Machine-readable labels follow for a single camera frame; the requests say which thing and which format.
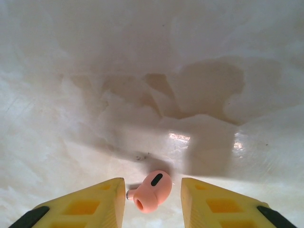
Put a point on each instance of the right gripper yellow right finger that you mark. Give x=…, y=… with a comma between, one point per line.
x=225, y=206

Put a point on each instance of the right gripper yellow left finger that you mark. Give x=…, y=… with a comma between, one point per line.
x=78, y=209

